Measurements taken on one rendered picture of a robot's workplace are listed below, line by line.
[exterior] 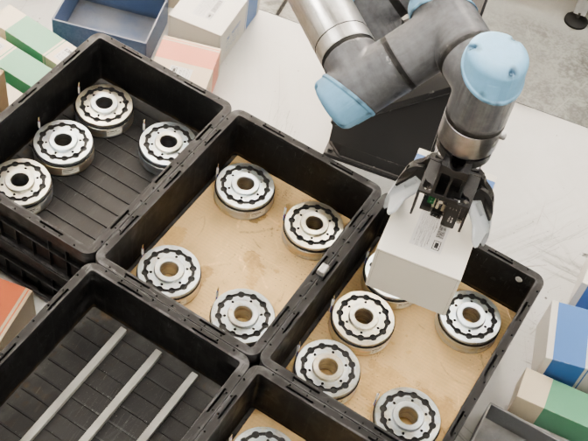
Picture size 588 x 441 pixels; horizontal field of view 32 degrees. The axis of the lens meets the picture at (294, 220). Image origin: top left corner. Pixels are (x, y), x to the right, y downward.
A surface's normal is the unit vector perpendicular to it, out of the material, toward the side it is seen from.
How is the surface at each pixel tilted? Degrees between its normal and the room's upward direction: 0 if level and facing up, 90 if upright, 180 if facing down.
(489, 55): 0
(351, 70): 37
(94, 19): 0
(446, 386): 0
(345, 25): 12
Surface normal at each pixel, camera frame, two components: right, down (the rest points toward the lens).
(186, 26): -0.40, 0.70
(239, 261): 0.12, -0.60
